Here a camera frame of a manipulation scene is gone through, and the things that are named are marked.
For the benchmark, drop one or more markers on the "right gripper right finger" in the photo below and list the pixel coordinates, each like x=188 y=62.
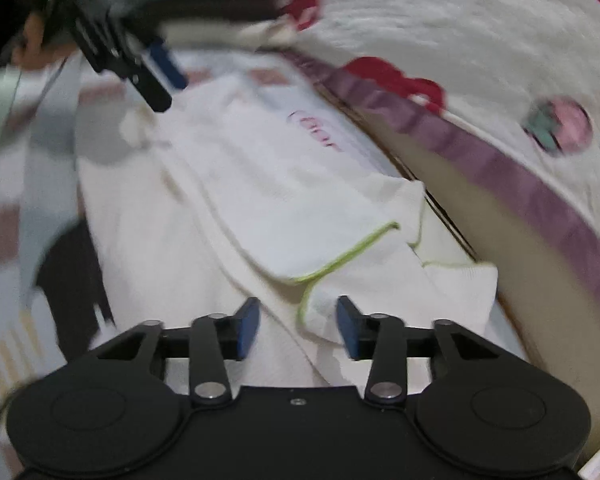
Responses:
x=359 y=332

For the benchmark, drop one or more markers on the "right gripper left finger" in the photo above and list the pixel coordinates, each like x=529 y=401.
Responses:
x=238 y=331

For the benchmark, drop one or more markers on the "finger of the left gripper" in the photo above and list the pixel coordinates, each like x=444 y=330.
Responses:
x=169 y=65
x=147 y=85

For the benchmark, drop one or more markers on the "cream baby garment green trim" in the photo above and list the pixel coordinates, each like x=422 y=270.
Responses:
x=223 y=197

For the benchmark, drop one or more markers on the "person left hand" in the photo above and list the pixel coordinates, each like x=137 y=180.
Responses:
x=33 y=55

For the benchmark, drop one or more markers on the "black folded garment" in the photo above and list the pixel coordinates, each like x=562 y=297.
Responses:
x=159 y=11

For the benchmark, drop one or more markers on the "checkered bed sheet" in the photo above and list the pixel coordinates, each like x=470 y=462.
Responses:
x=53 y=303

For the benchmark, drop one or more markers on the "white quilt red bears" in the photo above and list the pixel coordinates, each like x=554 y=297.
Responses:
x=506 y=90

